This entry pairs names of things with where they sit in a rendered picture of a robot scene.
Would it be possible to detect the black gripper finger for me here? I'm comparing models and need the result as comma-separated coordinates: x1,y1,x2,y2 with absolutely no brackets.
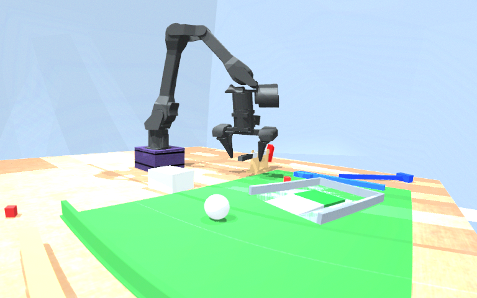
258,140,270,161
216,134,234,158

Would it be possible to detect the white golf ball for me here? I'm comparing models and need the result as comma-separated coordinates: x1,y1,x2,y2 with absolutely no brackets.
204,195,230,220

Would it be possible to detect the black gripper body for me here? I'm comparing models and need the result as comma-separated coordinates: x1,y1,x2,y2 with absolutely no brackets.
212,108,278,142

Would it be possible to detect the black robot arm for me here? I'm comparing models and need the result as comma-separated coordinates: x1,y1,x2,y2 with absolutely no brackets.
144,23,279,150

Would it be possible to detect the green putting mat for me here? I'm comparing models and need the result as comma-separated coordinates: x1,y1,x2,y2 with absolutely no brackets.
79,169,413,298

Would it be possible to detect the red putter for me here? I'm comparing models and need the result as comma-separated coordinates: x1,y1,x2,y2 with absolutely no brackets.
238,144,274,162

